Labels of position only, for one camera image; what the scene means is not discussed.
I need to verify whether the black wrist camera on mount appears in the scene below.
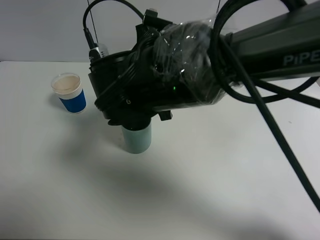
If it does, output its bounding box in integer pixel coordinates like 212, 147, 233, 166
88, 43, 109, 63

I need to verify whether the clear cup with blue sleeve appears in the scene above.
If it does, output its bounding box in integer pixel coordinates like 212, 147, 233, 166
51, 73, 87, 114

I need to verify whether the teal green plastic cup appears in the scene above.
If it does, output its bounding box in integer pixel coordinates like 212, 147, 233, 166
121, 124, 152, 154

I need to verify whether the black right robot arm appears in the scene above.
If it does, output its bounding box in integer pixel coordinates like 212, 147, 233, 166
89, 0, 320, 126

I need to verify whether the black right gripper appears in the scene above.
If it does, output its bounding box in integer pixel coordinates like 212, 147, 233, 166
87, 49, 201, 128

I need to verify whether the black camera cable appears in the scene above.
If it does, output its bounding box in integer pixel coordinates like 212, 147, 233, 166
82, 0, 320, 213

